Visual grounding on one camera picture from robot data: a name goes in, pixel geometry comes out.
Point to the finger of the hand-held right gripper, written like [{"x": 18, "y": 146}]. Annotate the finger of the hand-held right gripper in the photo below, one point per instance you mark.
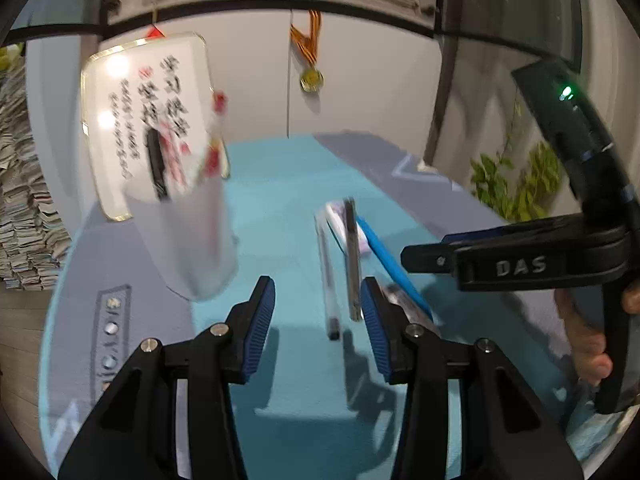
[{"x": 520, "y": 265}]

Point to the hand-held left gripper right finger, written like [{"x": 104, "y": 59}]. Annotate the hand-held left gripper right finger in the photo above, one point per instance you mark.
[{"x": 377, "y": 330}]

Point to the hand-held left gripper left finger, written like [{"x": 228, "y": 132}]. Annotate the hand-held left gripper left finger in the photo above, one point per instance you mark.
[{"x": 257, "y": 330}]

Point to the blue pen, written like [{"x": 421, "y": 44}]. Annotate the blue pen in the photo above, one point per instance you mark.
[{"x": 390, "y": 260}]

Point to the dark grey pen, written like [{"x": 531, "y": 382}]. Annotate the dark grey pen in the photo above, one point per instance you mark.
[{"x": 354, "y": 260}]

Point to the translucent white pen cup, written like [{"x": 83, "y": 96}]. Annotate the translucent white pen cup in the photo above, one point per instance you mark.
[{"x": 200, "y": 250}]

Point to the white eraser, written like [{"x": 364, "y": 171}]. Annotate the white eraser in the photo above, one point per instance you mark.
[{"x": 337, "y": 222}]

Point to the person's right hand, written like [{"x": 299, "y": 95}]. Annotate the person's right hand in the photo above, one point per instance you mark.
[{"x": 585, "y": 335}]

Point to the green potted plant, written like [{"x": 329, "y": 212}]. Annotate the green potted plant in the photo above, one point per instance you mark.
[{"x": 530, "y": 185}]

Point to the teal and grey printed tablecloth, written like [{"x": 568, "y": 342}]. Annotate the teal and grey printed tablecloth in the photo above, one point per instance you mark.
[{"x": 290, "y": 400}]

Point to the gold medal with striped ribbon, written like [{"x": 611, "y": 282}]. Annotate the gold medal with striped ribbon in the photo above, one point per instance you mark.
[{"x": 311, "y": 78}]

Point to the tall stack of papers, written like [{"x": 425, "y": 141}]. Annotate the tall stack of papers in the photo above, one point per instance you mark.
[{"x": 25, "y": 210}]

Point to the framed calligraphy sign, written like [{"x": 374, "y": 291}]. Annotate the framed calligraphy sign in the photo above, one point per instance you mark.
[{"x": 115, "y": 110}]

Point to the red hanging ornament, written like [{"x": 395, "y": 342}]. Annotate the red hanging ornament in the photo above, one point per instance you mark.
[{"x": 156, "y": 33}]

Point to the grey bookshelf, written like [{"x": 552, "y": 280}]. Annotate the grey bookshelf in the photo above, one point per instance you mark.
[{"x": 150, "y": 5}]

